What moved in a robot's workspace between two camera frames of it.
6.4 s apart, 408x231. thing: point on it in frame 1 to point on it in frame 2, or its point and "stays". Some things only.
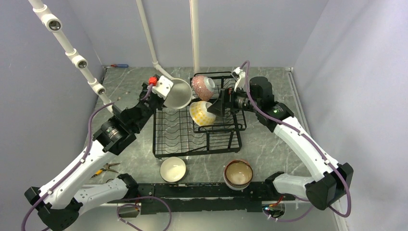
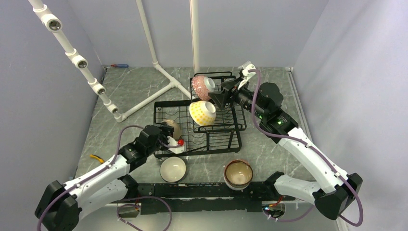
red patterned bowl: x=204 y=86 stays
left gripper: x=159 y=107 to x=166 y=130
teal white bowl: x=172 y=169 stays
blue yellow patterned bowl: x=199 y=114 stays
